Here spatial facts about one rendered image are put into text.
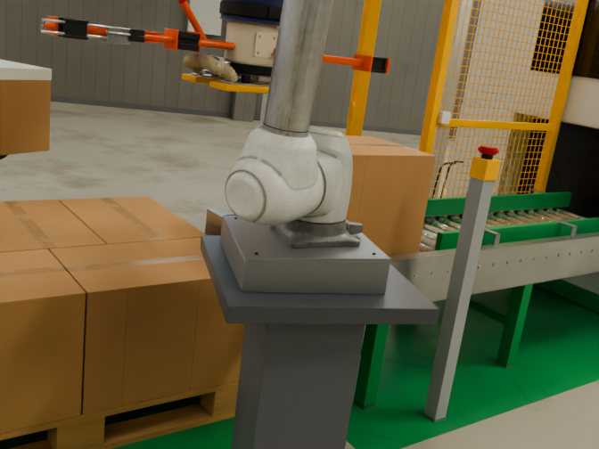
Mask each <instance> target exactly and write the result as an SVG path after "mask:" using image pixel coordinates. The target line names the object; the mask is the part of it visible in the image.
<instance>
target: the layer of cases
mask: <svg viewBox="0 0 599 449"><path fill-rule="evenodd" d="M202 235H206V234H205V233H203V232H201V231H200V230H198V229H197V228H195V227H194V226H192V225H191V224H189V223H187V222H186V221H185V220H184V219H182V218H181V217H179V216H177V215H175V214H174V213H172V212H171V211H169V210H168V209H166V208H164V207H163V206H161V205H160V204H159V203H158V202H156V201H155V200H153V199H151V198H149V197H148V196H147V197H121V198H94V199H68V200H16V201H0V433H3V432H7V431H11V430H15V429H23V428H26V427H31V426H35V425H39V424H43V423H47V422H51V421H56V420H63V419H67V418H71V417H75V416H79V415H80V414H81V413H82V414H88V413H91V412H99V411H103V410H107V409H111V408H115V407H120V406H123V405H128V404H135V403H140V402H143V401H148V400H152V399H156V398H160V397H164V396H172V395H175V394H180V393H184V392H188V391H192V390H196V389H200V388H207V387H212V386H216V385H220V384H224V383H228V382H232V381H237V380H239V374H240V366H241V358H242V343H243V334H244V326H245V323H226V320H225V317H224V315H223V312H222V309H221V306H220V304H219V301H218V299H217V294H216V292H215V289H214V286H213V283H212V280H211V279H210V276H209V271H208V268H207V266H206V263H205V260H204V258H203V255H202V253H201V236H202Z"/></svg>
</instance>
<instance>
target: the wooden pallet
mask: <svg viewBox="0 0 599 449"><path fill-rule="evenodd" d="M238 382H239V380H237V381H232V382H228V383H224V384H220V385H216V386H212V387H207V388H200V389H196V390H192V391H188V392H184V393H180V394H175V395H172V396H164V397H160V398H156V399H152V400H148V401H143V402H140V403H135V404H128V405H123V406H120V407H115V408H111V409H107V410H103V411H99V412H91V413H88V414H82V413H81V414H80V415H79V416H75V417H71V418H67V419H63V420H56V421H51V422H47V423H43V424H39V425H35V426H31V427H26V428H23V429H15V430H11V431H7V432H3V433H0V440H5V439H8V438H13V437H19V436H24V435H27V434H32V433H36V432H39V431H44V430H47V439H46V440H42V441H38V442H35V443H30V444H26V445H20V446H15V447H12V448H8V449H112V448H115V447H119V446H123V445H129V444H133V443H136V442H140V441H144V440H146V439H150V438H154V437H160V436H164V435H167V434H171V433H175V432H177V431H181V430H185V429H191V428H195V427H199V426H202V425H205V424H209V423H212V422H216V421H220V420H226V419H230V418H233V417H234V415H235V406H236V398H237V390H238ZM199 395H201V403H200V404H194V405H190V406H186V407H182V408H178V409H175V410H171V411H166V412H160V413H156V414H152V415H148V416H144V417H141V418H136V419H132V420H126V421H122V422H118V423H114V424H111V425H106V426H104V423H105V417H106V416H110V415H114V414H118V413H123V412H129V411H133V410H137V409H142V408H145V407H149V406H154V405H157V404H165V403H168V402H173V401H176V400H181V399H185V398H188V397H193V396H199Z"/></svg>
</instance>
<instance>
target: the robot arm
mask: <svg viewBox="0 0 599 449"><path fill-rule="evenodd" d="M332 4H333V0H283V8H282V13H281V19H280V24H279V29H278V35H277V40H276V46H275V56H274V61H273V67H272V72H271V78H270V83H269V88H268V94H267V104H266V109H265V115H264V120H263V124H262V125H259V126H257V127H256V128H255V129H253V130H252V131H251V132H250V133H249V136H248V139H247V141H246V143H245V145H244V147H243V149H242V153H241V155H240V157H239V159H238V160H237V162H236V163H234V165H233V166H232V168H231V169H230V171H229V174H228V176H227V179H226V185H225V196H226V202H227V204H228V206H229V208H230V209H231V210H232V211H233V212H234V213H235V214H236V215H237V216H239V217H241V218H242V219H244V220H246V221H249V222H252V223H254V224H257V225H264V226H270V229H272V230H274V231H276V232H278V233H279V234H280V235H281V236H282V237H283V238H284V239H285V240H286V241H288V242H289V244H290V247H291V248H293V249H304V248H322V247H359V245H360V240H359V239H358V238H356V237H354V236H352V235H353V234H358V233H361V232H362V231H363V226H362V224H360V223H355V222H349V221H346V218H347V212H348V208H349V199H350V193H351V185H352V175H353V159H352V153H351V149H350V146H349V142H348V140H347V138H345V136H344V135H343V133H342V132H339V131H335V130H330V129H324V128H318V127H309V126H310V121H311V117H312V111H313V107H314V102H315V98H316V89H317V84H318V79H319V74H320V69H321V65H322V60H323V55H324V47H325V42H326V37H327V32H328V28H329V23H330V18H331V13H332Z"/></svg>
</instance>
